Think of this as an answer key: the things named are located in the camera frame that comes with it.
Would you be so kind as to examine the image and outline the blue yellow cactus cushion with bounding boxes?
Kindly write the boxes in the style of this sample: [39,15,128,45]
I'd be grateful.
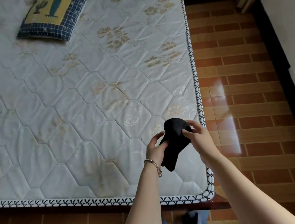
[11,0,96,48]

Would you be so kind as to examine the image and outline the person's right hand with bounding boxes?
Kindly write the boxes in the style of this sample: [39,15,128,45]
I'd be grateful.
[180,116,224,167]

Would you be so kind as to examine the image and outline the person's right forearm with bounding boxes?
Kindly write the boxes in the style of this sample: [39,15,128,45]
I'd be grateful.
[201,141,295,224]

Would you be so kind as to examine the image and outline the black sock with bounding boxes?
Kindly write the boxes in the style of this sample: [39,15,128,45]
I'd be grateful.
[154,115,199,173]

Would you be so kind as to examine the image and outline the person's left hand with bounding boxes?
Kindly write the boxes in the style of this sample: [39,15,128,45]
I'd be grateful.
[141,131,171,169]

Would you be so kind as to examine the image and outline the person's left forearm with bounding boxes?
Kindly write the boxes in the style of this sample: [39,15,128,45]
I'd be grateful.
[105,158,171,224]

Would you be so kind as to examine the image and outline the white quilted floral mattress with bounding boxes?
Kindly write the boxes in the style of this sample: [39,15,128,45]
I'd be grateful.
[0,0,218,224]

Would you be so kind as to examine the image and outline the metal bangle bracelet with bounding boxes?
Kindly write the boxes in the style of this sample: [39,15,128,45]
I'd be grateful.
[143,157,163,180]

